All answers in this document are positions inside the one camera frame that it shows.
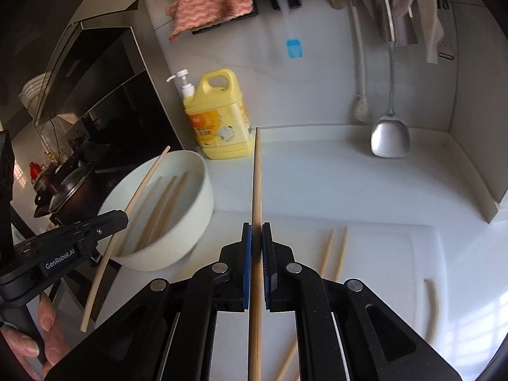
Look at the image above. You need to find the person's left hand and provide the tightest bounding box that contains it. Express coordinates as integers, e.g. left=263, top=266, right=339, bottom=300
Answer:
left=0, top=291, right=72, bottom=381

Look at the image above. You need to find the black pot with lid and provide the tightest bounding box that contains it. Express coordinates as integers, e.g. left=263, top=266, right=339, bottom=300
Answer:
left=34, top=164, right=104, bottom=226

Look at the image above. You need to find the white round basin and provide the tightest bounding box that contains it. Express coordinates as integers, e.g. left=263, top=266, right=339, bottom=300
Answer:
left=111, top=150, right=214, bottom=272

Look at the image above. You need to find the yellow dish soap bottle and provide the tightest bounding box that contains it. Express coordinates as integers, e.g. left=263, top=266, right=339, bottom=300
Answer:
left=166, top=68, right=254, bottom=160

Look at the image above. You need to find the white cutting board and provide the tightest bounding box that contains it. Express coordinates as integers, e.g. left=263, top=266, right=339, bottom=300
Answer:
left=76, top=212, right=458, bottom=380

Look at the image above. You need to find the white colander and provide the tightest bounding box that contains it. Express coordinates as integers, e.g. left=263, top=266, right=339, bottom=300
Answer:
left=18, top=72, right=48, bottom=110

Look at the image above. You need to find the black range hood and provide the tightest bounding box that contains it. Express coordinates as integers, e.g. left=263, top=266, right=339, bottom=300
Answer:
left=34, top=0, right=184, bottom=171

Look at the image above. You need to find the metal spatula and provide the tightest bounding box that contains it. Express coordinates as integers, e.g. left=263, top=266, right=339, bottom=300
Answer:
left=370, top=0, right=411, bottom=159

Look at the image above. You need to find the blue silicone brush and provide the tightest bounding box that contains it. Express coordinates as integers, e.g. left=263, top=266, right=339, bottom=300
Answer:
left=277, top=0, right=303, bottom=58

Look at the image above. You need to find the pink striped dishcloth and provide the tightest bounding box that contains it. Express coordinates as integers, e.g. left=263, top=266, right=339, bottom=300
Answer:
left=165, top=0, right=253, bottom=42

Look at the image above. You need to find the grey hanging cloth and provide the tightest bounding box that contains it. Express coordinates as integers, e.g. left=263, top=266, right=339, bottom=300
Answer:
left=392, top=0, right=444, bottom=64

